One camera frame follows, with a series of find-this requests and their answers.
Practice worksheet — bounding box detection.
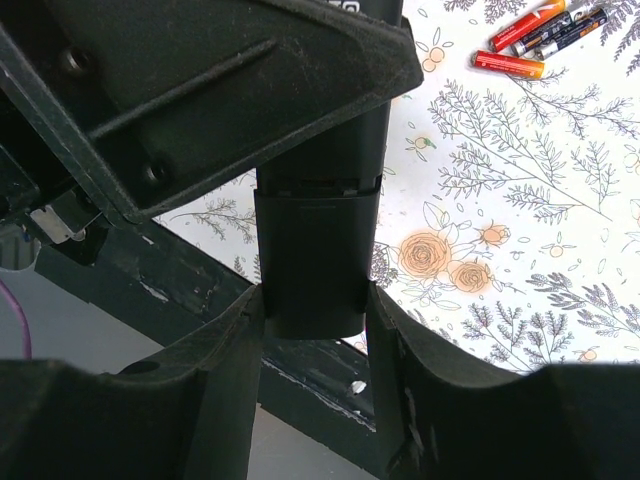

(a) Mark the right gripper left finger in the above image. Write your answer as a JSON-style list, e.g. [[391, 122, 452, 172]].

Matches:
[[1, 287, 264, 479]]

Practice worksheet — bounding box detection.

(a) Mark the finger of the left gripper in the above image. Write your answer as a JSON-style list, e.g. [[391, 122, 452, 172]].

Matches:
[[48, 1, 423, 223]]

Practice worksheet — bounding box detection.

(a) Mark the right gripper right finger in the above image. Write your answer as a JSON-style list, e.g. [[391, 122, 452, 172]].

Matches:
[[366, 286, 639, 480]]

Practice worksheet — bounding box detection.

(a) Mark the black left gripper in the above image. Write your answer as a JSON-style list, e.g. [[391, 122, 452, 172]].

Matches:
[[1, 24, 135, 243]]

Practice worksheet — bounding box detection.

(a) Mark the black remote with buttons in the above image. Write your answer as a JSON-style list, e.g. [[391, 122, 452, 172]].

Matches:
[[254, 1, 403, 199]]

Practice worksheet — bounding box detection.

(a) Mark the floral table mat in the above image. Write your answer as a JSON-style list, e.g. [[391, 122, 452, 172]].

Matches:
[[154, 0, 640, 376]]

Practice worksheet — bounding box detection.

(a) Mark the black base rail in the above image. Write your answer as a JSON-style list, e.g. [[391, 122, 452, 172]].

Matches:
[[34, 219, 391, 480]]

